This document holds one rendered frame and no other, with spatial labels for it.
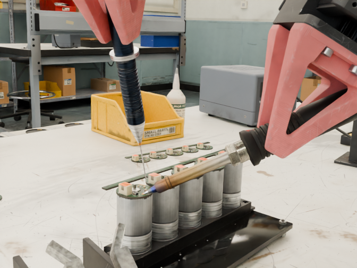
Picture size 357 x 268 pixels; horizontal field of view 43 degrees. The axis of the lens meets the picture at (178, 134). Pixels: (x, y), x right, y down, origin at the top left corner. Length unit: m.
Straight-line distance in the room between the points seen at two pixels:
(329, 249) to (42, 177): 0.31
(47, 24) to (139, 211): 2.60
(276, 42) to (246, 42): 5.66
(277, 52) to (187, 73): 6.31
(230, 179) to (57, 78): 4.72
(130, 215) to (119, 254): 0.14
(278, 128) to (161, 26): 3.21
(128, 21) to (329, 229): 0.28
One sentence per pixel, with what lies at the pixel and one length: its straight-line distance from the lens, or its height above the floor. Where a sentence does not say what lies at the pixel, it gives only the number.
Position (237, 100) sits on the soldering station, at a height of 0.79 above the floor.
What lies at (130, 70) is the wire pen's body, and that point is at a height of 0.90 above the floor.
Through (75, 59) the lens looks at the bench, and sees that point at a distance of 3.07.
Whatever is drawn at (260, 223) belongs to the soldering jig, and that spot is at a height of 0.76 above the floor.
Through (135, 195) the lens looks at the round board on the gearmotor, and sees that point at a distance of 0.30.
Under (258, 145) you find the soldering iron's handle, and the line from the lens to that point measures 0.29.
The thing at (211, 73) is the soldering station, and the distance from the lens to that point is 0.86.
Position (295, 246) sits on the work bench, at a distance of 0.39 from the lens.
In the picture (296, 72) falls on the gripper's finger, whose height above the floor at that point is 0.90.
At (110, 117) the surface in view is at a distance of 0.69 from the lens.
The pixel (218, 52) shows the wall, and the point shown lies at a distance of 6.23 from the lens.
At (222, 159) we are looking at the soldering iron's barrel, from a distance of 0.29.
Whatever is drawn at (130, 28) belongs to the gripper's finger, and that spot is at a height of 0.92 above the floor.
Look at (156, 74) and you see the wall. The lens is 6.47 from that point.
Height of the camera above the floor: 0.92
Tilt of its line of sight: 14 degrees down
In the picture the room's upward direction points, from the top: 2 degrees clockwise
